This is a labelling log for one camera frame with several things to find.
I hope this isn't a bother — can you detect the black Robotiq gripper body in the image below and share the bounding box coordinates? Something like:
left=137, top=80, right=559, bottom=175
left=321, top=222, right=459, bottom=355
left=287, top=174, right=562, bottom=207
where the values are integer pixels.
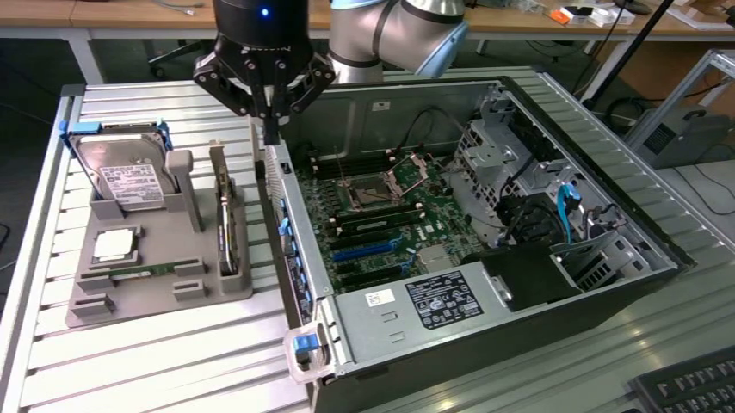
left=212, top=0, right=315, bottom=102

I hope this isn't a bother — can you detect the Nvidia graphics card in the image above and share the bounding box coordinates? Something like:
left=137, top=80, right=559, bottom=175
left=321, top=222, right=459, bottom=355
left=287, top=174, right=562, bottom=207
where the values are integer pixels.
left=207, top=138, right=243, bottom=276

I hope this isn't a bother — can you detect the black office chair base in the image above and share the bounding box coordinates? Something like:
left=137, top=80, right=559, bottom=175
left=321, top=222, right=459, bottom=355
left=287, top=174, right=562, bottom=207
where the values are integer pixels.
left=147, top=38, right=200, bottom=79

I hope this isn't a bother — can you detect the metal socket cover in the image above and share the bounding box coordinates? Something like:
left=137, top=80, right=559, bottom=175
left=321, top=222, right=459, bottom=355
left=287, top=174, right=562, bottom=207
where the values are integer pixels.
left=387, top=152, right=432, bottom=194

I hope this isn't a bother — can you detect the hard disk blue caddy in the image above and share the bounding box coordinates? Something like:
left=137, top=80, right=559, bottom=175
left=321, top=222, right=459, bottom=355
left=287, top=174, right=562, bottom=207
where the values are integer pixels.
left=59, top=121, right=179, bottom=212

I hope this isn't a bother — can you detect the silver disk bay cage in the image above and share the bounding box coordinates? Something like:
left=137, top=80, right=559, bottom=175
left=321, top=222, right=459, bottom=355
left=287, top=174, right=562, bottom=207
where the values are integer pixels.
left=456, top=119, right=570, bottom=207

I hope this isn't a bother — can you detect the installed RAM stick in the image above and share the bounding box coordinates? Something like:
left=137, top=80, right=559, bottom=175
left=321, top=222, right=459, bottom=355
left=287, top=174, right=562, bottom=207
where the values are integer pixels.
left=336, top=209, right=425, bottom=237

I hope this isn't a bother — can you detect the long black expansion slot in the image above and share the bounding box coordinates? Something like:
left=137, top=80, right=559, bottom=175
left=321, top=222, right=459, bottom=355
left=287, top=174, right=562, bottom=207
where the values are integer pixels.
left=327, top=231, right=399, bottom=253

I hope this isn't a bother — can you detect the green Dell motherboard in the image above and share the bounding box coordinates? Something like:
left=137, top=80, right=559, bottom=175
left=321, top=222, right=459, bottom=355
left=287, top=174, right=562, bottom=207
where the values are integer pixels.
left=292, top=150, right=483, bottom=293

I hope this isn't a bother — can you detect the grey parts rack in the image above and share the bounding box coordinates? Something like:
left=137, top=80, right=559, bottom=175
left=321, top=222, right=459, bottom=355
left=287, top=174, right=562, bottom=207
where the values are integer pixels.
left=63, top=149, right=253, bottom=330

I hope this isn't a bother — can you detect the silver CPU chip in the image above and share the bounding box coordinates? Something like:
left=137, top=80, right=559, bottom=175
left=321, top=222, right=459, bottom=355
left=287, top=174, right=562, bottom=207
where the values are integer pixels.
left=91, top=230, right=139, bottom=262

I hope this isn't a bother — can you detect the green RAM stick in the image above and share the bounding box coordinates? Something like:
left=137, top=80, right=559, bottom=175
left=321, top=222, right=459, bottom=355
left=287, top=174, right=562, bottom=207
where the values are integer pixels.
left=83, top=262, right=185, bottom=280

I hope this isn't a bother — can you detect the silver chipset heatsink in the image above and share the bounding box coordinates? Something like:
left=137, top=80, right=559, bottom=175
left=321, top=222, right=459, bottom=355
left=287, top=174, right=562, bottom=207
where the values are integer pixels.
left=416, top=245, right=464, bottom=273

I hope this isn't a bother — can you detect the white box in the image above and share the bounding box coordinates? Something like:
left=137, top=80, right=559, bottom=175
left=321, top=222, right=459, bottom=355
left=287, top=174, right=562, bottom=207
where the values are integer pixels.
left=574, top=6, right=638, bottom=29

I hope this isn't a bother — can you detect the black slanted pole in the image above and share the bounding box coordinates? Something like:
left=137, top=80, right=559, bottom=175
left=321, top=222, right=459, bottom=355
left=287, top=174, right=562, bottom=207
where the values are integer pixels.
left=579, top=0, right=678, bottom=108

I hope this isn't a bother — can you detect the black plastic shroud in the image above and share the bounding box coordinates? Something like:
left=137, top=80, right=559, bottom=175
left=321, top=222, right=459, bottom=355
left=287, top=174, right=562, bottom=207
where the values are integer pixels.
left=461, top=247, right=584, bottom=313

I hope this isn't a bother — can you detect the silver power supply unit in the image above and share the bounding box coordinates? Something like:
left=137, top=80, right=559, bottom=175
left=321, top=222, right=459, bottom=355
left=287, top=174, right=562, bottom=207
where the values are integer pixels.
left=332, top=260, right=518, bottom=367

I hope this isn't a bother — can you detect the silver vented disk bay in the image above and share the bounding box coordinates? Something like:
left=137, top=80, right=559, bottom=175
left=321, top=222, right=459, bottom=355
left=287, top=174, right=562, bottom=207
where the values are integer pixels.
left=548, top=231, right=659, bottom=293

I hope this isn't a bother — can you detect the open black PC case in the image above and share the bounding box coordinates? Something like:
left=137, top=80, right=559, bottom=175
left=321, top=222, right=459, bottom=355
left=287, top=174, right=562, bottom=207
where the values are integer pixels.
left=245, top=76, right=699, bottom=413

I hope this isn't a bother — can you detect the black keyboard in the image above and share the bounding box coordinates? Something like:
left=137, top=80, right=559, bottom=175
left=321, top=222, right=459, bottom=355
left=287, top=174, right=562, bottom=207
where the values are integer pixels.
left=624, top=346, right=735, bottom=413

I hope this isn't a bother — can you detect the grey cable on desk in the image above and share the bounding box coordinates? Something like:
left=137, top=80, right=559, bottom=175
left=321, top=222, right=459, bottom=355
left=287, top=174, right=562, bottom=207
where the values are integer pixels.
left=149, top=0, right=205, bottom=18

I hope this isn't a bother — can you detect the black looped wire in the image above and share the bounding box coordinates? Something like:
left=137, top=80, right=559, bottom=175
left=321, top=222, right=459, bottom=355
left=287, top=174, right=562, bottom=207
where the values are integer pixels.
left=400, top=107, right=467, bottom=150

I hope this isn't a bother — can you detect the wooden desk white frame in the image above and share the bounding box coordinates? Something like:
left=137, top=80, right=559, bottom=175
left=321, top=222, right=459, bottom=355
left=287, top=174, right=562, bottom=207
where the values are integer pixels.
left=0, top=0, right=735, bottom=104

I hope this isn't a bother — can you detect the black power wire bundle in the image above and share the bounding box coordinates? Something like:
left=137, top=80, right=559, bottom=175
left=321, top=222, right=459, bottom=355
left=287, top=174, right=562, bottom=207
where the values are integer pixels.
left=496, top=191, right=567, bottom=249

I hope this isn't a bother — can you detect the blue SATA wire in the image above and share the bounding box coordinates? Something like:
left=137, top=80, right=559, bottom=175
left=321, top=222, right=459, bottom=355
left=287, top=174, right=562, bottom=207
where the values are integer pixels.
left=554, top=182, right=582, bottom=249

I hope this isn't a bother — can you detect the grey machine black handle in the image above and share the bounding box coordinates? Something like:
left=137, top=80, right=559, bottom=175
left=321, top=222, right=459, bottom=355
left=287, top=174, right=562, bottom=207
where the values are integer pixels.
left=623, top=105, right=735, bottom=171

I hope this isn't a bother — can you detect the aluminium profile frame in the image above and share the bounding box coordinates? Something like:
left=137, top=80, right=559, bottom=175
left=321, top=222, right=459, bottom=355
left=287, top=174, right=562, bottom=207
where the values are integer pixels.
left=654, top=47, right=735, bottom=143

